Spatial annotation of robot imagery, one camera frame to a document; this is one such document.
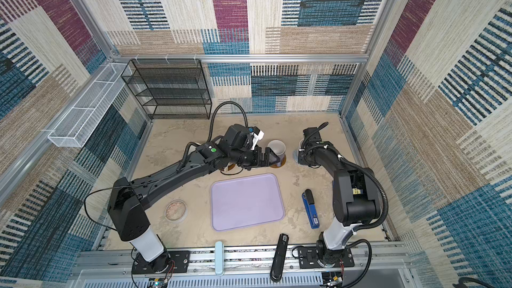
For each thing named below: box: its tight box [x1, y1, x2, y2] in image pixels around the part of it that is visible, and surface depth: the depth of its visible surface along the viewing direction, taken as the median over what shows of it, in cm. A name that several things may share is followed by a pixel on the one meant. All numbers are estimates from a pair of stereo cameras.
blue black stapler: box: [301, 188, 320, 230], surface depth 85 cm
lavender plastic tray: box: [210, 173, 285, 232], surface depth 91 cm
